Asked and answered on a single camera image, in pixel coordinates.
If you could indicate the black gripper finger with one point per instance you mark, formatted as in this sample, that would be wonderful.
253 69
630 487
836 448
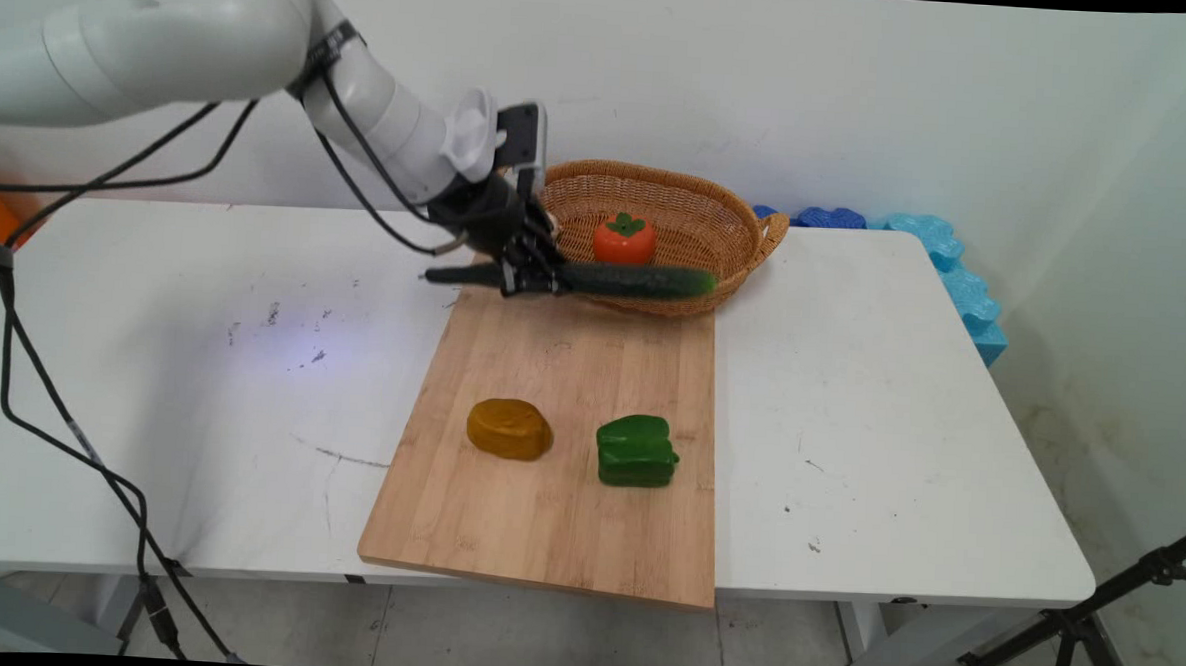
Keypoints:
527 278
545 239

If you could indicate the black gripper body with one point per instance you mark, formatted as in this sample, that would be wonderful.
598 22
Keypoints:
483 213

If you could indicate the dark green cucumber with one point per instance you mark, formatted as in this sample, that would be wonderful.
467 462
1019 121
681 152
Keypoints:
635 280

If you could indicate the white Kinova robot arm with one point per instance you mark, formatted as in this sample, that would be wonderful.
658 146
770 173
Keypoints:
185 40

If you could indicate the orange persimmon with green leaf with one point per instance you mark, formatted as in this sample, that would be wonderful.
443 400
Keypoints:
624 246

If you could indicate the brown yellow potato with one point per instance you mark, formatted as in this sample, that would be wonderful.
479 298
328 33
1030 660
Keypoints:
509 429

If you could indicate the woven wicker basket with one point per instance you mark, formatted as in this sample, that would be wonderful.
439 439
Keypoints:
698 222

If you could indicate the green bell pepper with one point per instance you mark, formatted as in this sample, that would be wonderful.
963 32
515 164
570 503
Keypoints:
636 453

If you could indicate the wooden cutting board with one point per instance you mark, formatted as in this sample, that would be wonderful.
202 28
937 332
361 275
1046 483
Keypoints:
555 512

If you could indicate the dark blue foam piece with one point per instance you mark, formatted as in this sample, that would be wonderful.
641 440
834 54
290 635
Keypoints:
830 218

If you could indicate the light blue foam piece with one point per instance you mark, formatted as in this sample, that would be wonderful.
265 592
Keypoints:
965 289

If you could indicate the orange red object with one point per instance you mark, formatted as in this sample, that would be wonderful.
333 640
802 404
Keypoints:
7 219

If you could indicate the white table leg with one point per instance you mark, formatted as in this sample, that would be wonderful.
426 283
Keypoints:
885 641
111 607

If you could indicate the black tripod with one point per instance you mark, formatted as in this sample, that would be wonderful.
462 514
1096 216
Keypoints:
1076 624

